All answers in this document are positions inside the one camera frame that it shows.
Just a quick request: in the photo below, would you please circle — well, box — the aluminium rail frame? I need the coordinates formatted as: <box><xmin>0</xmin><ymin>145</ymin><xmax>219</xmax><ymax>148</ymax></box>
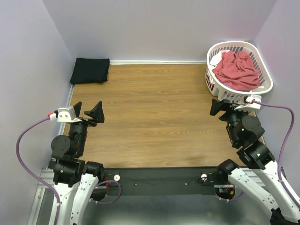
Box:
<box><xmin>27</xmin><ymin>169</ymin><xmax>54</xmax><ymax>225</ymax></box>

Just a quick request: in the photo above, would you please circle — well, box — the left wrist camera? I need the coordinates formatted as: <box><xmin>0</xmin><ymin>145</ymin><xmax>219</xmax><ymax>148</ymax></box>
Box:
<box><xmin>48</xmin><ymin>106</ymin><xmax>82</xmax><ymax>123</ymax></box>

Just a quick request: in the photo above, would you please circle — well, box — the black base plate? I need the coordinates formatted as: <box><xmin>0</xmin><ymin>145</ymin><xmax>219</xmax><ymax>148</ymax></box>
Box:
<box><xmin>104</xmin><ymin>166</ymin><xmax>234</xmax><ymax>196</ymax></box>

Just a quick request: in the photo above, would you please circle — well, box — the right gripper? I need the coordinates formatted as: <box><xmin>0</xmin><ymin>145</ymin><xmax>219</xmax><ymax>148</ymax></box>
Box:
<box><xmin>209</xmin><ymin>97</ymin><xmax>251</xmax><ymax>144</ymax></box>

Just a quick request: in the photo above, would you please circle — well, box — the folded black t shirt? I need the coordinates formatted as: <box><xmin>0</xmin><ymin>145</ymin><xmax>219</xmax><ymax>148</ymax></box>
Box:
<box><xmin>70</xmin><ymin>58</ymin><xmax>110</xmax><ymax>85</ymax></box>

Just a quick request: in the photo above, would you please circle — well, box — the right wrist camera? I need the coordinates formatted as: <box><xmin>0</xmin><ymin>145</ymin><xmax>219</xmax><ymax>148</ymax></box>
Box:
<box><xmin>234</xmin><ymin>95</ymin><xmax>262</xmax><ymax>112</ymax></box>

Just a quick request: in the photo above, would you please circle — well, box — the white laundry basket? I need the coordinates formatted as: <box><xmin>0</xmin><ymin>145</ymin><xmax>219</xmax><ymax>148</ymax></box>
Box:
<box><xmin>205</xmin><ymin>41</ymin><xmax>273</xmax><ymax>104</ymax></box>

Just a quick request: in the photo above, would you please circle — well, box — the red t shirt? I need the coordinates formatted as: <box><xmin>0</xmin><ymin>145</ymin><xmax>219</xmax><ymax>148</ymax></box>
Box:
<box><xmin>211</xmin><ymin>51</ymin><xmax>261</xmax><ymax>91</ymax></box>

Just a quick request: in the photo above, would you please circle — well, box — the white garment in basket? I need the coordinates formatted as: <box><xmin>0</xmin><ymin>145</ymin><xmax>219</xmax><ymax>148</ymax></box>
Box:
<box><xmin>210</xmin><ymin>50</ymin><xmax>230</xmax><ymax>69</ymax></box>

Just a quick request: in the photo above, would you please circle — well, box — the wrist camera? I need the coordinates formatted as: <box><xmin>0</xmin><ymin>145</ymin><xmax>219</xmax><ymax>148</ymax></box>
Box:
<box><xmin>48</xmin><ymin>106</ymin><xmax>82</xmax><ymax>123</ymax></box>
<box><xmin>234</xmin><ymin>95</ymin><xmax>262</xmax><ymax>112</ymax></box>

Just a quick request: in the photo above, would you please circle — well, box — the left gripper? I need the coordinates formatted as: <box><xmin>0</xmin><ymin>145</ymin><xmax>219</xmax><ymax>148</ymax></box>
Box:
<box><xmin>69</xmin><ymin>100</ymin><xmax>105</xmax><ymax>155</ymax></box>

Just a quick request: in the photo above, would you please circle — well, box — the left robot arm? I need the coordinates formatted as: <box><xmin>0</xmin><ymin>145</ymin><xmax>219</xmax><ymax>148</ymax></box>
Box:
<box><xmin>50</xmin><ymin>101</ymin><xmax>105</xmax><ymax>225</ymax></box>

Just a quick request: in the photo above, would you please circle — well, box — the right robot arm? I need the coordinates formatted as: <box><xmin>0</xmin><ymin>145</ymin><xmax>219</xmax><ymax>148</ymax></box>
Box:
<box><xmin>202</xmin><ymin>99</ymin><xmax>300</xmax><ymax>225</ymax></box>

